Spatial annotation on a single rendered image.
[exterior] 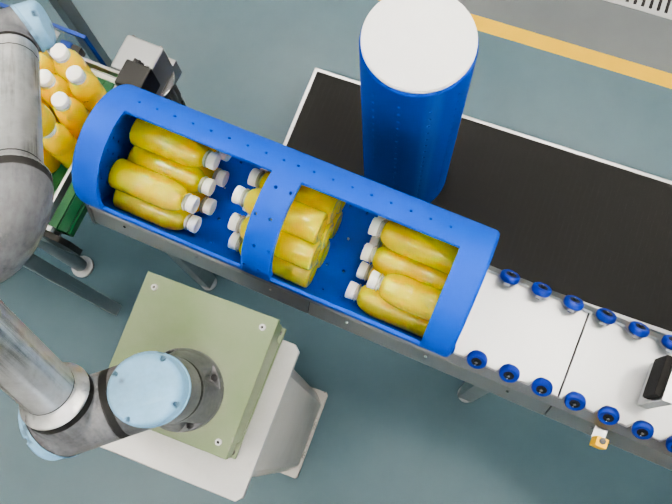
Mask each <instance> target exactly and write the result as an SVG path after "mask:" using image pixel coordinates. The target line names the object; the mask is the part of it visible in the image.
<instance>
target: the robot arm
mask: <svg viewBox="0 0 672 504"><path fill-rule="evenodd" d="M55 44H56V34H55V31H54V28H53V25H52V23H51V20H50V18H49V16H48V15H47V13H46V11H45V10H44V8H43V7H42V6H41V5H40V4H39V3H38V2H36V1H34V0H28V1H24V2H21V3H17V4H14V5H13V4H10V5H9V6H8V7H5V8H2V9H0V283H2V282H3V281H5V280H7V279H8V278H10V277H11V276H13V275H14V274H15V273H16V272H17V271H19V270H20V269H21V268H22V266H23V265H24V264H25V263H26V262H27V261H28V260H29V258H30V257H31V256H32V254H33V253H34V251H35V250H36V248H37V247H38V245H39V243H40V241H41V239H42V237H43V235H44V233H45V230H46V228H47V225H48V223H49V219H50V215H51V211H52V207H53V200H54V186H53V177H52V174H51V172H50V170H49V169H48V168H47V167H46V166H45V165H44V154H43V131H42V109H41V87H40V65H39V52H42V53H43V52H45V51H46V50H47V49H50V48H52V47H53V46H54V45H55ZM0 389H1V390H2V391H4V392H5V393H6V394H7V395H8V396H10V397H11V398H12V399H13V400H14V401H15V402H17V403H18V404H19V411H18V423H19V428H20V431H21V434H22V436H23V438H24V439H25V438H26V439H27V445H28V447H29V448H30V449H31V450H32V451H33V452H34V453H35V454H36V455H37V456H39V457H40V458H42V459H45V460H49V461H56V460H60V459H66V458H72V457H75V456H77V455H79V454H80V453H83V452H86V451H89V450H92V449H94V448H97V447H100V446H103V445H106V444H109V443H112V442H115V441H118V440H121V439H124V438H126V437H129V436H132V435H135V434H138V433H141V432H144V431H147V430H150V429H153V428H156V427H160V428H162V429H164V430H167V431H171V432H188V431H193V430H196V429H198V428H200V427H202V426H204V425H205V424H207V423H208V422H209V421H210V420H211V419H212V418H213V417H214V416H215V415H216V413H217V412H218V410H219V408H220V406H221V403H222V400H223V395H224V382H223V378H222V374H221V372H220V370H219V368H218V366H217V365H216V363H215V362H214V361H213V360H212V359H211V358H210V357H209V356H207V355H206V354H204V353H202V352H200V351H197V350H194V349H189V348H176V349H171V350H168V351H166V352H164V353H163V352H158V351H146V352H141V353H137V354H135V355H132V356H130V357H128V358H127V359H125V360H124V361H122V362H121V363H120V364H119V365H116V366H113V367H110V368H108V369H105V370H102V371H99V372H96V373H93V374H90V375H89V374H88V373H87V372H86V371H85V370H84V369H83V368H82V367H80V366H79V365H77V364H74V363H69V362H62V361H61V360H60V359H59V358H58V357H57V356H56V355H55V354H54V353H53V352H52V351H51V350H50V349H49V348H48V347H47V346H46V345H45V344H44V343H43V342H42V341H41V340H40V339H39V338H38V337H37V336H36V335H35V334H34V333H33V332H32V331H31V330H30V329H29V328H28V327H27V326H26V325H25V324H24V323H23V322H22V321H21V320H20V319H19V318H18V317H17V316H16V315H15V314H14V313H13V312H12V311H11V310H10V309H9V308H8V307H7V306H6V305H5V304H4V303H3V302H2V301H1V300H0Z"/></svg>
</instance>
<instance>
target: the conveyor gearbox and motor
mask: <svg viewBox="0 0 672 504"><path fill-rule="evenodd" d="M134 58H136V59H138V60H141V62H143V63H144V66H146V65H148V66H149V68H151V69H152V71H153V73H154V74H155V76H156V78H157V80H158V81H159V83H160V87H159V89H158V91H157V93H156V95H159V96H161V97H164V98H166V99H169V100H171V101H174V102H176V103H179V104H182V105H184V106H186V105H185V102H184V100H183V98H182V96H181V93H180V91H179V89H178V87H177V85H176V83H177V81H178V79H179V77H180V75H181V74H182V71H181V69H180V67H179V65H178V63H177V61H176V60H174V59H171V58H169V57H168V56H167V54H166V52H165V51H164V49H163V47H162V46H157V45H155V44H152V43H149V42H147V41H144V40H142V39H139V38H137V37H135V36H134V35H132V36H131V35H128V36H127V37H126V39H125V40H124V42H123V44H122V46H121V48H120V49H119V51H118V53H117V55H116V57H115V58H114V60H113V62H112V64H111V66H110V67H111V68H112V69H114V70H117V71H120V70H121V69H122V67H123V65H124V63H125V61H126V60H127V59H129V60H131V61H133V59H134Z"/></svg>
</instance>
